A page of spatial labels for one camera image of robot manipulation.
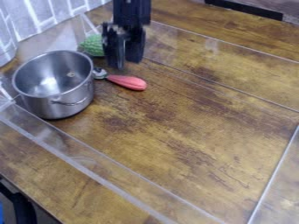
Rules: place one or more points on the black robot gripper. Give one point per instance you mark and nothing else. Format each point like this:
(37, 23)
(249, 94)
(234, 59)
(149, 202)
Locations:
(132, 16)

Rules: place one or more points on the pink handled metal spoon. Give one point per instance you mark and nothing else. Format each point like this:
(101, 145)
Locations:
(125, 81)

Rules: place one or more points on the clear acrylic barrier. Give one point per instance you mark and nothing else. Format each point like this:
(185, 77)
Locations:
(201, 150)

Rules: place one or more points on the stainless steel pot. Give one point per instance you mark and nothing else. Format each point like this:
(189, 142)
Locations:
(55, 83)

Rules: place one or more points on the black bar at back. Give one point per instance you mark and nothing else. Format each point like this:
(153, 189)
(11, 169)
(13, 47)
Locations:
(246, 9)

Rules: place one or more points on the black table leg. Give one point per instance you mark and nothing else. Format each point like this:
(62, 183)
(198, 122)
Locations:
(23, 206)

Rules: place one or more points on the green bitter melon toy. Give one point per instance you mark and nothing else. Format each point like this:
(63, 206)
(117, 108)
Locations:
(93, 45)

